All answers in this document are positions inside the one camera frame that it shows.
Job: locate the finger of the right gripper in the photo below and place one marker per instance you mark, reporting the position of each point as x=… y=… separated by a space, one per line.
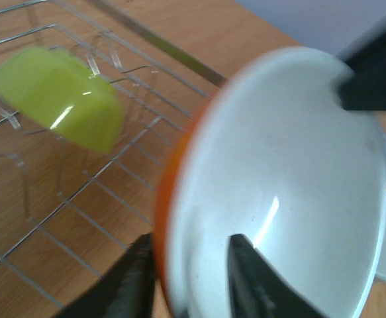
x=366 y=89

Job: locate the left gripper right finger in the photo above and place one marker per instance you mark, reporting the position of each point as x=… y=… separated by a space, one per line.
x=256 y=290

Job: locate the green bowl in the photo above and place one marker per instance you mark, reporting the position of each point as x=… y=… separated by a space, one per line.
x=61 y=93

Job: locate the orange bowl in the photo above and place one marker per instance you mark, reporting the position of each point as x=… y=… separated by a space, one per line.
x=274 y=156

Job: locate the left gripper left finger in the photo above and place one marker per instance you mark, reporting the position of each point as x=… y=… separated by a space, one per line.
x=126 y=290

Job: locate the wire dish rack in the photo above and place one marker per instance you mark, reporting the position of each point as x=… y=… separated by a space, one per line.
x=67 y=214

